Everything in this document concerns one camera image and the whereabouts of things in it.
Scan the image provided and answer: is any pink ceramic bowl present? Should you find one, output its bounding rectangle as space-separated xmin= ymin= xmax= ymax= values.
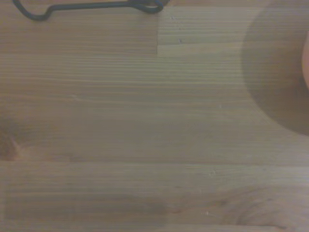
xmin=301 ymin=32 xmax=309 ymax=90

